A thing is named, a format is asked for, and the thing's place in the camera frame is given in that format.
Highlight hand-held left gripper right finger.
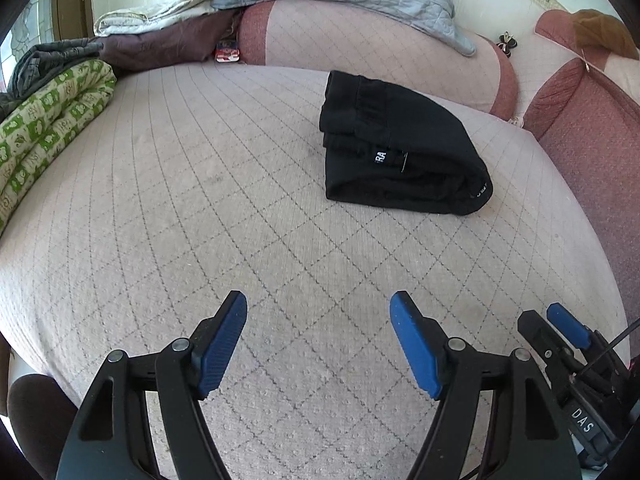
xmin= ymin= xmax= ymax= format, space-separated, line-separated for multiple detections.
xmin=390 ymin=291 xmax=583 ymax=480

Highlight green printed quilt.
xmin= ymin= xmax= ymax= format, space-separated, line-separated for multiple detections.
xmin=0 ymin=59 xmax=118 ymax=236

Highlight black pants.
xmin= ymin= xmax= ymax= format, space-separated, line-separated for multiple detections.
xmin=319 ymin=70 xmax=494 ymax=217

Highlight purple blanket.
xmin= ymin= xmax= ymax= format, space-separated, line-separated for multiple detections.
xmin=100 ymin=7 xmax=243 ymax=73

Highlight pink and white pillow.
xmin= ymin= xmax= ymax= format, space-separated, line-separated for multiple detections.
xmin=535 ymin=9 xmax=640 ymax=91

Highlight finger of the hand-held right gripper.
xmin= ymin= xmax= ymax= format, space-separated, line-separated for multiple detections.
xmin=517 ymin=310 xmax=573 ymax=378
xmin=546 ymin=302 xmax=608 ymax=358

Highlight wooden window frame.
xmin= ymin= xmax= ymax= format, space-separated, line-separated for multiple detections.
xmin=52 ymin=0 xmax=96 ymax=41

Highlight long pink bolster pillow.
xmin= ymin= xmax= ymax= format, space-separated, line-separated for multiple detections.
xmin=235 ymin=0 xmax=517 ymax=120

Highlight pink quilted bed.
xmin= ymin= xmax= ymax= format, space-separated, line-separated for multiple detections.
xmin=0 ymin=62 xmax=631 ymax=480

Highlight brown cloth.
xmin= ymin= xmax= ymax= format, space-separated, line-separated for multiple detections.
xmin=571 ymin=8 xmax=640 ymax=59

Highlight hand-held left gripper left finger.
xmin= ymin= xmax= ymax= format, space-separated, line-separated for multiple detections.
xmin=56 ymin=290 xmax=248 ymax=480

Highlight dark grey cloth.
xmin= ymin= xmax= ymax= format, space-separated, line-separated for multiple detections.
xmin=7 ymin=39 xmax=106 ymax=106

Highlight dark pink pillow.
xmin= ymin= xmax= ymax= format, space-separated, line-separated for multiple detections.
xmin=522 ymin=57 xmax=640 ymax=281

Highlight cream blanket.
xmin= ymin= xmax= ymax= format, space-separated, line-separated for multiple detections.
xmin=94 ymin=0 xmax=226 ymax=37

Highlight black cable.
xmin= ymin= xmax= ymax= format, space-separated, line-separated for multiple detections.
xmin=575 ymin=317 xmax=640 ymax=376

